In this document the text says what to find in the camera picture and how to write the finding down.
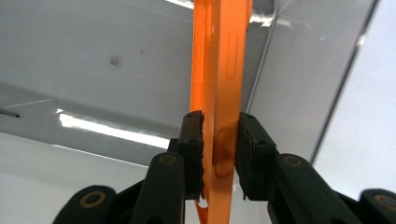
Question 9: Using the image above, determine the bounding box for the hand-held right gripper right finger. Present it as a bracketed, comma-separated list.
[234, 111, 279, 202]

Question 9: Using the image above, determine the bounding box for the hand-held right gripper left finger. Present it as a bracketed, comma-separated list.
[167, 109, 205, 201]

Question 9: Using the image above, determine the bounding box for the orange phone case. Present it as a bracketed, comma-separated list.
[189, 0, 254, 224]

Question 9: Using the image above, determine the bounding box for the transparent grey plastic box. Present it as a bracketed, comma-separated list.
[0, 0, 382, 169]

